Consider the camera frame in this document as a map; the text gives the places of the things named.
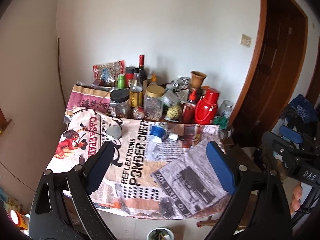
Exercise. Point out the yellow-green custard apple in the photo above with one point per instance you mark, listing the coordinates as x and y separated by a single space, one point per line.
174 112

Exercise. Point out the red snack bag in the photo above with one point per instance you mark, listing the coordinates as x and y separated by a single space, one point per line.
109 72

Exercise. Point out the white wall switch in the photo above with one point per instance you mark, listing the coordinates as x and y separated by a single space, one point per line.
245 41

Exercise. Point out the grey round lid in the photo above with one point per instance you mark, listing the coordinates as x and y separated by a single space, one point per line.
113 132

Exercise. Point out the orange-cap squeeze bottle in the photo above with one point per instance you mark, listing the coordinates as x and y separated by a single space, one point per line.
153 81

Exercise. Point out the red-black lidded can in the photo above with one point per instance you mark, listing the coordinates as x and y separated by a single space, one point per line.
129 75

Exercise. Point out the green small bottle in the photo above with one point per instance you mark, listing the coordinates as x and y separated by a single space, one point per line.
121 83

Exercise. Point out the black-lid plastic jar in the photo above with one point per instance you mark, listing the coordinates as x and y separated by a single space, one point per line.
120 105

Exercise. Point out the right hand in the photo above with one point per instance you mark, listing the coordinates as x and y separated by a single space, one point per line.
295 200

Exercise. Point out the brown ceramic vase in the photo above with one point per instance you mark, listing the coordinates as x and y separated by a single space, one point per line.
196 81

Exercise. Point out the dark wooden door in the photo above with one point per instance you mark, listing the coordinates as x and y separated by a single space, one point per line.
277 63

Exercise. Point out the green crumpled plastic bag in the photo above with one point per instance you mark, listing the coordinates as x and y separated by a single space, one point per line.
221 121

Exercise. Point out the blue knitted cloth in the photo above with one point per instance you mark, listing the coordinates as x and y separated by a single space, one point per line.
299 107

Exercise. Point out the gold-lid plastic jar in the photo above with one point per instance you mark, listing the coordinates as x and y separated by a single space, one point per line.
153 104

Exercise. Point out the printed newspaper-pattern tablecloth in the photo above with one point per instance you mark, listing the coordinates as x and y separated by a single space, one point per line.
169 180

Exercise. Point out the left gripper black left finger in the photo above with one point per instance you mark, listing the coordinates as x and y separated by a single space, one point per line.
97 165

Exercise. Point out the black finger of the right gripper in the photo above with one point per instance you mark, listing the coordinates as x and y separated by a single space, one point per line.
280 146

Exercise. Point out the small dark labelled bottle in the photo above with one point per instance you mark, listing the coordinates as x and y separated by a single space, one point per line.
175 137

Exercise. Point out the white trash bowl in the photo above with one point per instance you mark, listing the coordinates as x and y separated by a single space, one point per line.
160 234

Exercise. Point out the pink paper bag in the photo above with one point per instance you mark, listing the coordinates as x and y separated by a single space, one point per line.
98 100

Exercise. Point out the red sauce squeeze bottle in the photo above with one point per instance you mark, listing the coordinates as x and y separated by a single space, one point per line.
189 108

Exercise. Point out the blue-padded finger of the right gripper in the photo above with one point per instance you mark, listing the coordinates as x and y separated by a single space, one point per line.
303 141

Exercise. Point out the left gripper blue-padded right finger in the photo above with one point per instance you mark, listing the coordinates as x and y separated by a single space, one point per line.
222 166

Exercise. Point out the red thermos jug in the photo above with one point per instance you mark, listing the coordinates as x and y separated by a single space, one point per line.
206 107

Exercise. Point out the dark wine bottle red cap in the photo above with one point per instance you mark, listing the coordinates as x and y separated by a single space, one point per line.
143 73

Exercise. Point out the silver foil bag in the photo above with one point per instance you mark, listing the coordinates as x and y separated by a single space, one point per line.
180 83

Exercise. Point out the soy sauce glass bottle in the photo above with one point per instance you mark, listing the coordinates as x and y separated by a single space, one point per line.
136 91

